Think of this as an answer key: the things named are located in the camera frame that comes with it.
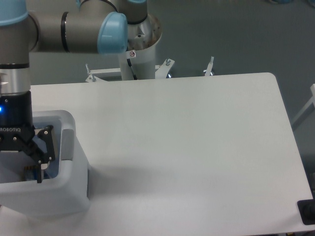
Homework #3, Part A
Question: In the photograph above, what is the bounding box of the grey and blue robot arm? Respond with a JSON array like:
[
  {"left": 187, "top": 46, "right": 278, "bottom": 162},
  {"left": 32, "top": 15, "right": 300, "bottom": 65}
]
[{"left": 0, "top": 0, "right": 148, "bottom": 183}]

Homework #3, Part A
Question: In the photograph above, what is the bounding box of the white plastic trash can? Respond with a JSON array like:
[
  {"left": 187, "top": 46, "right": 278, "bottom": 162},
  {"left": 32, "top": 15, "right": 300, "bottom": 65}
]
[{"left": 0, "top": 110, "right": 91, "bottom": 216}]

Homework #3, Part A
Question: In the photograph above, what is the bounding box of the white frame at right edge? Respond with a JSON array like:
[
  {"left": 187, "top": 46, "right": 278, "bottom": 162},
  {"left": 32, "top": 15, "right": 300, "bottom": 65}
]
[{"left": 291, "top": 84, "right": 315, "bottom": 131}]

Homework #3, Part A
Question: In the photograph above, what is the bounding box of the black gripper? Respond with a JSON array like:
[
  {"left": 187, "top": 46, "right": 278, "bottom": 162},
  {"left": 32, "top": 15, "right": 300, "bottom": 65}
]
[{"left": 0, "top": 91, "right": 56, "bottom": 183}]

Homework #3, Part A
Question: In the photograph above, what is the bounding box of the blue snack wrapper in bin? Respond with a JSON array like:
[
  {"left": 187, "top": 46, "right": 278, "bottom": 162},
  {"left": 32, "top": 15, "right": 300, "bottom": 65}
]
[{"left": 23, "top": 165, "right": 52, "bottom": 181}]

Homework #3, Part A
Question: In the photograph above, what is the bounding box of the black device at table edge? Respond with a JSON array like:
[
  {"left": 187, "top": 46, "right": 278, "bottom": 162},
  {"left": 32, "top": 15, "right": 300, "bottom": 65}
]
[{"left": 297, "top": 199, "right": 315, "bottom": 225}]

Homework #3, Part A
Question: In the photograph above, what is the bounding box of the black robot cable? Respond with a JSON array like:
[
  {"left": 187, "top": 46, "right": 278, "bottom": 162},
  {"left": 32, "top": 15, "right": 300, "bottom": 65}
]
[{"left": 126, "top": 53, "right": 138, "bottom": 81}]

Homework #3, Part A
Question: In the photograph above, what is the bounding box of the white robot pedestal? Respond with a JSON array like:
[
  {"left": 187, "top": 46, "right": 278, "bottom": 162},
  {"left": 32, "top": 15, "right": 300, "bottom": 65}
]
[{"left": 85, "top": 14, "right": 175, "bottom": 83}]

